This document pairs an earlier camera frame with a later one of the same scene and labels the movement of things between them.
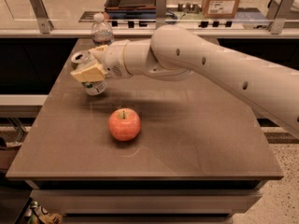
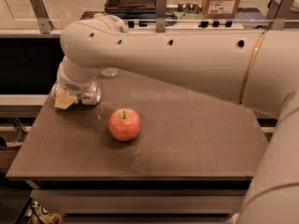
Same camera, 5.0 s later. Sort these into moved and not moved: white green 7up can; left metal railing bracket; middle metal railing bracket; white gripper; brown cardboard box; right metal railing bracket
Moved: white green 7up can; white gripper
Not moved: middle metal railing bracket; brown cardboard box; right metal railing bracket; left metal railing bracket
